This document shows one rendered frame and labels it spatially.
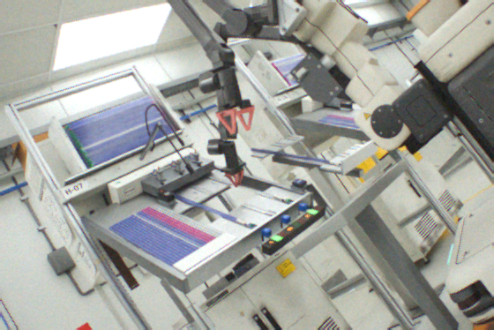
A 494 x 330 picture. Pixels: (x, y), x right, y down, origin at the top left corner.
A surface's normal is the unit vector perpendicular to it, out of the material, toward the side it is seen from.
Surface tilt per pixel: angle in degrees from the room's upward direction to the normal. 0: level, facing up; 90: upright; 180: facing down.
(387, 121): 90
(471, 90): 90
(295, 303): 90
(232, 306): 90
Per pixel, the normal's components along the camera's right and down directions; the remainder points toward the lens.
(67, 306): 0.44, -0.50
